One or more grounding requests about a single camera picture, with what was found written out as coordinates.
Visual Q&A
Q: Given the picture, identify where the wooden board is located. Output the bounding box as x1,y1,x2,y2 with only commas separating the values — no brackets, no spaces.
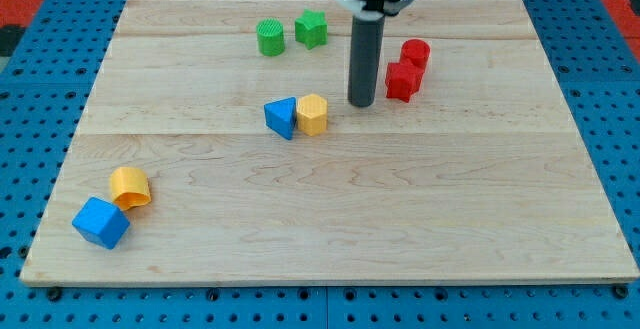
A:
21,0,639,287

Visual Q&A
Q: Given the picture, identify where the yellow hexagon block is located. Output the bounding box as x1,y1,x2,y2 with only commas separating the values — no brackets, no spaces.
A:
296,94,328,136

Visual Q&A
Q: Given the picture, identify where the blue triangle block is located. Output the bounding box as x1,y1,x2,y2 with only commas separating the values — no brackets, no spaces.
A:
263,97,296,140

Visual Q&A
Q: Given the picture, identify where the red star block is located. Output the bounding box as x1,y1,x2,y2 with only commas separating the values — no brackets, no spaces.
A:
385,62,424,103

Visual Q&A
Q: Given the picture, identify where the green star block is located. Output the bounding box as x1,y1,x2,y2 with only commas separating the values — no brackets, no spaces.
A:
294,9,328,50

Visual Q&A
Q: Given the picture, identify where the green cylinder block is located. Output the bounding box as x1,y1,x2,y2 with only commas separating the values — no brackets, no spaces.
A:
256,18,285,57

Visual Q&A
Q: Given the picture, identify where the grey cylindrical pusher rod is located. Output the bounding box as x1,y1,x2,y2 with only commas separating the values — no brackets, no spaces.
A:
347,17,385,108

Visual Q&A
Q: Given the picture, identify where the red cylinder block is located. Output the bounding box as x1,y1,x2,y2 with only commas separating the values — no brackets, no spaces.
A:
400,39,431,70

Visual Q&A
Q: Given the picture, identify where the yellow heart block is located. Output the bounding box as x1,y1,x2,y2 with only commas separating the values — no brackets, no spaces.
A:
109,167,151,211

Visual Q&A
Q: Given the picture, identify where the blue cube block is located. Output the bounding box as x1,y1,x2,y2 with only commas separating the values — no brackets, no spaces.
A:
72,197,130,250

